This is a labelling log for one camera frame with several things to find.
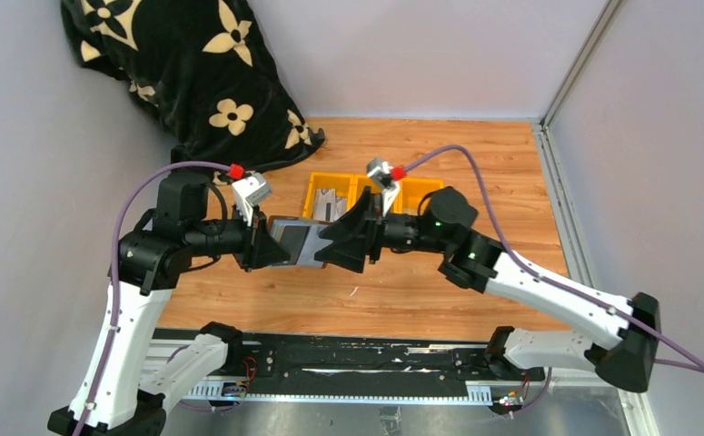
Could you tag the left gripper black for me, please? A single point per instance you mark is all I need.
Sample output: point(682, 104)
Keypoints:
point(259, 248)

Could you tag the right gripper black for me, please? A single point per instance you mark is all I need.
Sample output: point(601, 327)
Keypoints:
point(349, 232)

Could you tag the brown leather card holder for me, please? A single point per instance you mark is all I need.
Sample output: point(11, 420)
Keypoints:
point(300, 238)

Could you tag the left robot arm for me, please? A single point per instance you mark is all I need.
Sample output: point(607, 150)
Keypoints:
point(115, 398)

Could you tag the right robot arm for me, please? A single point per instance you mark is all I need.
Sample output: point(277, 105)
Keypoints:
point(605, 334)

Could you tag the silver cards pile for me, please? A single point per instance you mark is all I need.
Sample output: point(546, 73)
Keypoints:
point(328, 206)

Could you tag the yellow bin left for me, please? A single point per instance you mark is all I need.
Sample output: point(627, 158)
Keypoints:
point(341, 182)

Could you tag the yellow bin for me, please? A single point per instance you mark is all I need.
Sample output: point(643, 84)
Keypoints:
point(361, 182)
point(341, 182)
point(412, 192)

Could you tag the yellow bin middle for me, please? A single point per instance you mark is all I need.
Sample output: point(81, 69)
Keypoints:
point(361, 182)

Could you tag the yellow bin right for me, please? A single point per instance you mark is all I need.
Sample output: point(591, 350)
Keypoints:
point(412, 192)

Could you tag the black floral blanket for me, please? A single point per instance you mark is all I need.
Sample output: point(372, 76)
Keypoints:
point(203, 71)

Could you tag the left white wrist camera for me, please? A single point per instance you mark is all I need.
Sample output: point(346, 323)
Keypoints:
point(248, 193)

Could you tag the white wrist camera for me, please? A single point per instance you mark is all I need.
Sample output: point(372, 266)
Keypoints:
point(248, 193)
point(387, 178)

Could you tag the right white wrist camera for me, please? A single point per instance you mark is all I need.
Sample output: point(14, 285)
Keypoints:
point(387, 178)

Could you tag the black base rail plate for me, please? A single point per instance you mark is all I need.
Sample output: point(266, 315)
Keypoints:
point(366, 367)

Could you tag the aluminium frame post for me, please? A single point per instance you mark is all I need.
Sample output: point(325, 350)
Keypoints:
point(591, 43)

